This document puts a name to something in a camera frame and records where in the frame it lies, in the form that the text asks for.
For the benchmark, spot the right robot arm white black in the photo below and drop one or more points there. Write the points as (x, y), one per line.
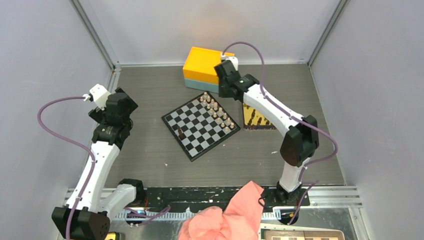
(300, 139)

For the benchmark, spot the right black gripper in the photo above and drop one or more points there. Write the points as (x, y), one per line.
(221, 93)

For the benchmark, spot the wooden chess board box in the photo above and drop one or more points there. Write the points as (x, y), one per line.
(302, 235)

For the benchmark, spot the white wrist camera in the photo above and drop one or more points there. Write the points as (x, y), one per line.
(234, 60)
(99, 95)

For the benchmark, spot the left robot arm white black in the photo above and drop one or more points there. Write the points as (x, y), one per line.
(85, 215)

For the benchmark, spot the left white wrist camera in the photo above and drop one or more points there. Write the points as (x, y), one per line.
(99, 95)

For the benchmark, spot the pink cloth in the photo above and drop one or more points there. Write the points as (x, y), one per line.
(240, 220)

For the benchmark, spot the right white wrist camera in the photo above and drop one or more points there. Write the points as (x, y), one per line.
(234, 60)

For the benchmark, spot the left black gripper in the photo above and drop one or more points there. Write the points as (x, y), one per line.
(99, 115)

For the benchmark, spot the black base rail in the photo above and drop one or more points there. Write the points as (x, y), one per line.
(198, 198)

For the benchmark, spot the black white chess board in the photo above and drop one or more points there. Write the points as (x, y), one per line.
(204, 122)

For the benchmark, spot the yellow and teal box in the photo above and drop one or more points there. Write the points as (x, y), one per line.
(198, 69)

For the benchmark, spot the gold tin at bottom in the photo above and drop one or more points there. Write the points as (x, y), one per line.
(113, 236)

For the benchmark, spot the dark chess piece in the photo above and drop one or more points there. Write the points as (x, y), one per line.
(180, 133)

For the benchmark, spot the gold tin tray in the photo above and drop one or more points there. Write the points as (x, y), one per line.
(254, 120)

